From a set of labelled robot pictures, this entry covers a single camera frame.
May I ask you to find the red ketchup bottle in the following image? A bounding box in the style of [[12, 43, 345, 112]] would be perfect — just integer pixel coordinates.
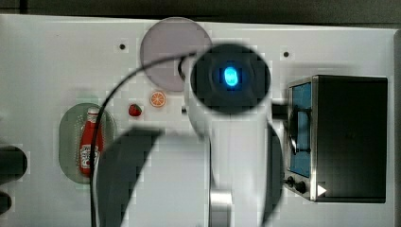
[[78, 107, 104, 178]]

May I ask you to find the orange slice toy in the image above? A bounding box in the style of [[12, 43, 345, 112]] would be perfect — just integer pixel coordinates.
[[149, 91, 166, 108]]

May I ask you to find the black toaster oven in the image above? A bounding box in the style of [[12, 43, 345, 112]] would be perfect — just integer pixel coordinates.
[[285, 75, 388, 203]]

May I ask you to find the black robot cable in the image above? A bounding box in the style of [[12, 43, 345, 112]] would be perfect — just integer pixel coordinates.
[[89, 52, 197, 227]]

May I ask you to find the black cylindrical utensil holder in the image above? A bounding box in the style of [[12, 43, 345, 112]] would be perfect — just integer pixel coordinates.
[[0, 146, 27, 184]]

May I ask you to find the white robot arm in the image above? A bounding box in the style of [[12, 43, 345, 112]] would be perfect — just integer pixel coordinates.
[[93, 44, 282, 227]]

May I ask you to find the small red strawberry toy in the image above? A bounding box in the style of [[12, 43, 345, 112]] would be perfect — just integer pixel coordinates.
[[129, 104, 142, 117]]

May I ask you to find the grey round plate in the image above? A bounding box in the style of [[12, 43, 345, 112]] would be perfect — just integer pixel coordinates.
[[140, 17, 212, 92]]

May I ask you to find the green oval strainer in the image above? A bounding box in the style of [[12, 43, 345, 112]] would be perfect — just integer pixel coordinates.
[[59, 103, 99, 184]]

